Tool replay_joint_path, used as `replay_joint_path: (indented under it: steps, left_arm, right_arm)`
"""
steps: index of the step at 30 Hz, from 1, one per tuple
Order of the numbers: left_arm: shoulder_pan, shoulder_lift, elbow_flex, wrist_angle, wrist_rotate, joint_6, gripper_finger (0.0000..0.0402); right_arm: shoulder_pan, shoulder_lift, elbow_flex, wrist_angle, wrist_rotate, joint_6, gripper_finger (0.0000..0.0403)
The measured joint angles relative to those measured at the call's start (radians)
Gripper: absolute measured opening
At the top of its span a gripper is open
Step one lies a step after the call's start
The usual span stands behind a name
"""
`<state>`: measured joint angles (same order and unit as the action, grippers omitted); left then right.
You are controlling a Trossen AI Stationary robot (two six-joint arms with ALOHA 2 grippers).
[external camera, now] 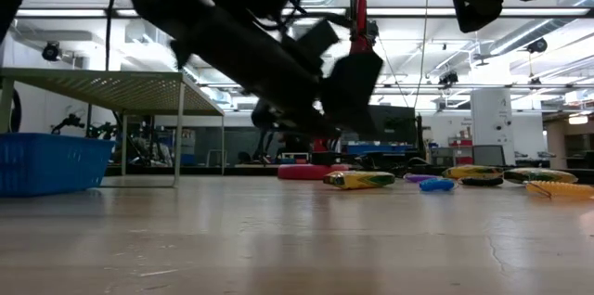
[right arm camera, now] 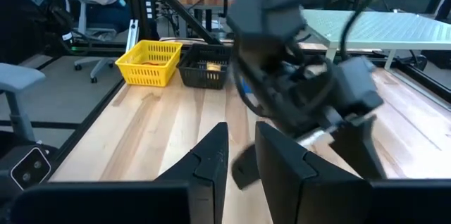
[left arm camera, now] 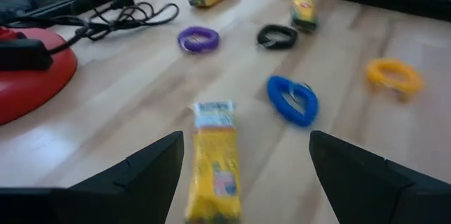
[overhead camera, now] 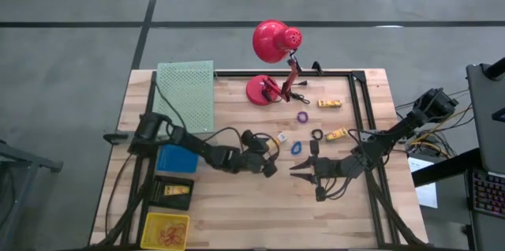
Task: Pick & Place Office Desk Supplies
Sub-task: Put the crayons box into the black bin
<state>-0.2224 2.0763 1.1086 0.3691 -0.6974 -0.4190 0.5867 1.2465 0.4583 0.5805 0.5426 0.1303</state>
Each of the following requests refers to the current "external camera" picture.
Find yellow crayon box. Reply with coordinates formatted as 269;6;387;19
322;170;397;191
442;164;505;181
502;167;579;186

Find blue coil wristband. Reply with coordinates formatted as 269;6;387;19
418;177;458;193

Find black flat monitor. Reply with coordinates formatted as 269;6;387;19
370;104;418;144

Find black ceiling spotlight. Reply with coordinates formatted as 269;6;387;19
41;41;62;62
526;37;549;55
438;71;460;87

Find purple coil wristband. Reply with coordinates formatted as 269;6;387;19
403;173;441;184

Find white square pillar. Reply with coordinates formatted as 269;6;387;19
470;87;515;166

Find grey chair back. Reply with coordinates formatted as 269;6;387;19
471;144;507;167

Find black coil wristband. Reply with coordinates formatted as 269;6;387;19
458;175;505;188

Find green perforated metal shelf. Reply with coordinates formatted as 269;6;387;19
0;67;226;189

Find orange coil wristband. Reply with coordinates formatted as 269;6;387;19
525;179;594;201

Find blue plastic basket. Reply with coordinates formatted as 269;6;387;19
0;132;117;199

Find black aluminium frame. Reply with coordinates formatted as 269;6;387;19
105;163;594;178

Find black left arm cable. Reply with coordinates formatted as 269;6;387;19
104;0;125;72

